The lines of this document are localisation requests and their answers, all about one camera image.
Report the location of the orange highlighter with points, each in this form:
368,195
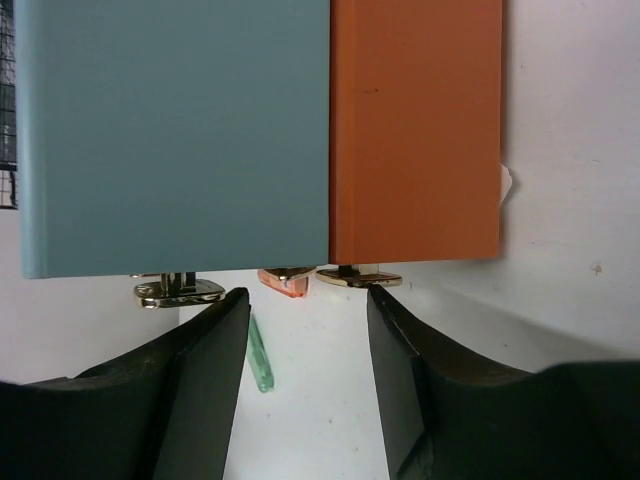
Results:
291,282

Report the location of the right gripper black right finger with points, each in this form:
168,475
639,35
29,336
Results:
448,412

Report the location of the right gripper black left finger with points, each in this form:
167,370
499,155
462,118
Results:
164,410

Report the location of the green highlighter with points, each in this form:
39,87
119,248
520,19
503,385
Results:
258,359

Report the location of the black wire mesh organizer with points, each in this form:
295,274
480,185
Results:
8,152

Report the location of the teal and orange drawer box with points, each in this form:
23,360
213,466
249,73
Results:
178,137

